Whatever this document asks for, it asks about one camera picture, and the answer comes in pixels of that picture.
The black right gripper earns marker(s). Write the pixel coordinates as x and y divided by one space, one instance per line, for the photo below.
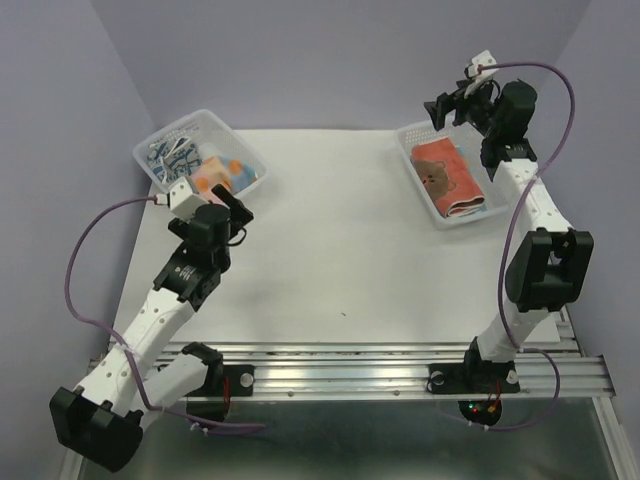
444 103

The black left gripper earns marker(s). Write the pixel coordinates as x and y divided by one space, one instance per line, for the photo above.
239 214

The pastel orange dot towel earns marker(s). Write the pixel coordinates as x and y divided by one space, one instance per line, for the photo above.
225 175

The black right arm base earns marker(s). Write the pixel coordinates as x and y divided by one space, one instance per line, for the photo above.
461 379

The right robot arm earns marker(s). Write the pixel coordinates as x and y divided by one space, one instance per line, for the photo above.
545 259

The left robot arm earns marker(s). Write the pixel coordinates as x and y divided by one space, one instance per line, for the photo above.
104 417

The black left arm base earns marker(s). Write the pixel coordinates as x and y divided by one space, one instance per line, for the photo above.
223 380

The white basket with towels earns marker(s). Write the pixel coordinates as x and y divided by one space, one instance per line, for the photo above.
213 138

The small patterned towels in basket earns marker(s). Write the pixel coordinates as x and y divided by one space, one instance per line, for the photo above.
169 160

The white empty plastic basket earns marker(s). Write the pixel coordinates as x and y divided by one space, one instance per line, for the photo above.
467 137

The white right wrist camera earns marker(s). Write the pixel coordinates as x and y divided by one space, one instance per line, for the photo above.
481 69

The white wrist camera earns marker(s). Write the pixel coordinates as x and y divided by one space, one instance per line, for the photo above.
481 69
183 199

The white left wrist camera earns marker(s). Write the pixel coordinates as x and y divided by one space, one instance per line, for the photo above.
183 199

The aluminium mounting rail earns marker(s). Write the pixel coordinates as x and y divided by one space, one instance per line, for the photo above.
387 371

